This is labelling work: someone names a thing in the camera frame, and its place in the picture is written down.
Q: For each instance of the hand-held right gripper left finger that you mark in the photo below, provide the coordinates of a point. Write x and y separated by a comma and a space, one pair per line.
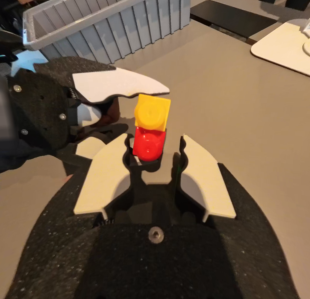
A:
104, 180

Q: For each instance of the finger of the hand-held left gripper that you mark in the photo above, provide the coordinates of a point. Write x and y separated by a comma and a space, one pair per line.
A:
116, 83
88, 147

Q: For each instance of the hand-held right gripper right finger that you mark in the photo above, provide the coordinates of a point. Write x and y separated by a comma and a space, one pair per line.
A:
205, 182

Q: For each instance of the yellow mega block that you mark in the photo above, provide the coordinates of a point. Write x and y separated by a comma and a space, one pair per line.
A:
151, 112

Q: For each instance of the red mega block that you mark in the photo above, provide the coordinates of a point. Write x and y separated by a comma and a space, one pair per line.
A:
147, 146

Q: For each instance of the person's left forearm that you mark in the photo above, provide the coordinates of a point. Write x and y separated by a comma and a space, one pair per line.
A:
19, 156

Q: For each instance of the person's left hand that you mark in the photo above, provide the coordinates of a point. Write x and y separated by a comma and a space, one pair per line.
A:
111, 114

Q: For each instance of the person's right hand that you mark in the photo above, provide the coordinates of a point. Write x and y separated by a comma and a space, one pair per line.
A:
67, 178

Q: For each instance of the grey plastic bin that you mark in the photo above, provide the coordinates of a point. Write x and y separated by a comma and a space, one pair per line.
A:
121, 32

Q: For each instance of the round stand base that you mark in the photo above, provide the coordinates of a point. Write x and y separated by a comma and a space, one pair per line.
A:
307, 49

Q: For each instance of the clear plastic holder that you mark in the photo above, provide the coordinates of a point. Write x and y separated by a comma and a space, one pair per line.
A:
307, 28

